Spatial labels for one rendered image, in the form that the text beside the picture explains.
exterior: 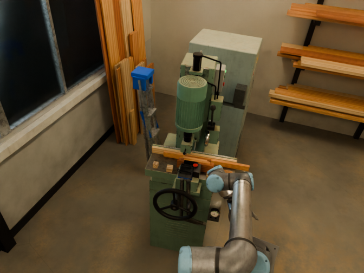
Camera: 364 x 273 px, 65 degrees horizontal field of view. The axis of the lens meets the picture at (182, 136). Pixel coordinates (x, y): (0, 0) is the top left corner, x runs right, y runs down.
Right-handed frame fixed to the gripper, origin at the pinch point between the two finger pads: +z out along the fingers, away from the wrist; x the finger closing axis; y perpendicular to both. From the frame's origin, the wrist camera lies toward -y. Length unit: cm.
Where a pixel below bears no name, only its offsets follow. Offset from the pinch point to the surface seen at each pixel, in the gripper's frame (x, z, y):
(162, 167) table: 35, -50, 29
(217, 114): -15, -63, 40
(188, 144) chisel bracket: 11, -54, 28
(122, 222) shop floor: 113, -22, 83
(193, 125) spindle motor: 0, -63, 15
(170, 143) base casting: 31, -63, 67
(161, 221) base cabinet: 65, -13, 52
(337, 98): -139, -11, 223
